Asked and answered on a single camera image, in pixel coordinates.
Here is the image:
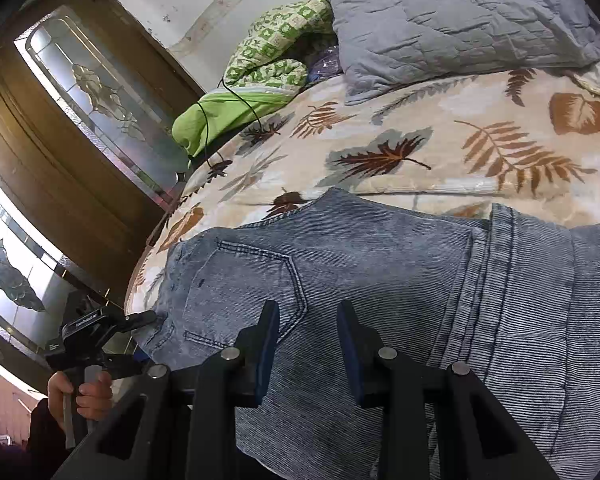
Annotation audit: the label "blue denim jeans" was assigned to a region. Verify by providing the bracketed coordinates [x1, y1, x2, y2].
[136, 188, 600, 479]

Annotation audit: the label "person's left hand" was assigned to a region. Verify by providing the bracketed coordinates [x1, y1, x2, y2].
[47, 370, 112, 429]

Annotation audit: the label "wooden glass panel door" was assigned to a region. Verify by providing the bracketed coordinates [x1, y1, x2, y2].
[0, 0, 201, 360]

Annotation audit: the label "beige leaf pattern blanket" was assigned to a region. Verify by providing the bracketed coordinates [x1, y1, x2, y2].
[124, 63, 600, 313]

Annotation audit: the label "purple plastic bag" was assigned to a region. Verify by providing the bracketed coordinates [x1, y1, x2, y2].
[308, 46, 342, 82]

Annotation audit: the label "green patterned cloth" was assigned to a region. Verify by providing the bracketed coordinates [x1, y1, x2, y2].
[171, 0, 334, 157]

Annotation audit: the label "grey quilted pillow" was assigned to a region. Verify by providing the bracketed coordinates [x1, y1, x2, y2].
[328, 0, 600, 105]

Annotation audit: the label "black thin cable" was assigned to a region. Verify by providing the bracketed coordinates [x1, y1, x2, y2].
[197, 77, 269, 172]

